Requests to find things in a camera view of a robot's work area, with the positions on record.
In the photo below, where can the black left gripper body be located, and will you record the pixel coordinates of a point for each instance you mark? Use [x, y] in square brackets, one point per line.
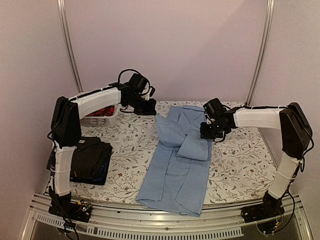
[140, 107]

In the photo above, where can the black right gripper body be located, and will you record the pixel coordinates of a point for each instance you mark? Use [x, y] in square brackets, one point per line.
[214, 131]

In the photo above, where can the light blue long sleeve shirt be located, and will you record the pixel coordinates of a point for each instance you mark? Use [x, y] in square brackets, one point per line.
[177, 176]

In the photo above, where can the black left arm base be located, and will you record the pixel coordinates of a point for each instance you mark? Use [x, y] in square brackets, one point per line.
[62, 206]

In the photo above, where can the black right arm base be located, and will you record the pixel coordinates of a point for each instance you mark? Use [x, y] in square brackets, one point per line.
[270, 211]

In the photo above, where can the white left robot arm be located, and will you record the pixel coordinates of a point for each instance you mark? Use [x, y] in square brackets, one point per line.
[66, 132]

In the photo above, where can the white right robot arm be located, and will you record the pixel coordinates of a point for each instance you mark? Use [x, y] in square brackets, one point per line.
[290, 120]

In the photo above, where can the red black patterned shirt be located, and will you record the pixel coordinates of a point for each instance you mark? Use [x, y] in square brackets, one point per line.
[103, 112]

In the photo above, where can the floral patterned table cloth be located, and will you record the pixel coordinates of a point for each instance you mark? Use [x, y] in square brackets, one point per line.
[241, 167]

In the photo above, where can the white plastic laundry basket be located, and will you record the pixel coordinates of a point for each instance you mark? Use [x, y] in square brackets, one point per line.
[101, 121]

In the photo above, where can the black pinstriped folded shirt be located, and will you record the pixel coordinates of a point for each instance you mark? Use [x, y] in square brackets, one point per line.
[89, 155]

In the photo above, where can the dark blue folded shirt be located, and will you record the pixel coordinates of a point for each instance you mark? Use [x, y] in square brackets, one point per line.
[99, 178]

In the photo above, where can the perforated metal front panel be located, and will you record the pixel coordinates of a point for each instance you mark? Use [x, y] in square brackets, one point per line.
[142, 233]

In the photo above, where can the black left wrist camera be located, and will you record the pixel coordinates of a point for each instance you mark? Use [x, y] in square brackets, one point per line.
[140, 84]

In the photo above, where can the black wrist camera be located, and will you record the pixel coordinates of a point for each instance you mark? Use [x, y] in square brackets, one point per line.
[214, 109]
[140, 84]

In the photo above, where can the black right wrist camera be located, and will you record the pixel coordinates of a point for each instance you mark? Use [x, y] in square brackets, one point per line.
[214, 109]

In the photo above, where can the aluminium front rail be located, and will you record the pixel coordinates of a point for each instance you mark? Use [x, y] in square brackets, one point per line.
[118, 215]

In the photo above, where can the left aluminium frame post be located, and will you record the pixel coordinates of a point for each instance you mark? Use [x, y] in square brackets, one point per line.
[68, 44]

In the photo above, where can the aluminium frame post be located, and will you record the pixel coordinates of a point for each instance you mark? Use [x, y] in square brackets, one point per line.
[68, 44]
[270, 5]

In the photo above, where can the right aluminium frame post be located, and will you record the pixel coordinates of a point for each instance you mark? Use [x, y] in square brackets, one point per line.
[270, 5]

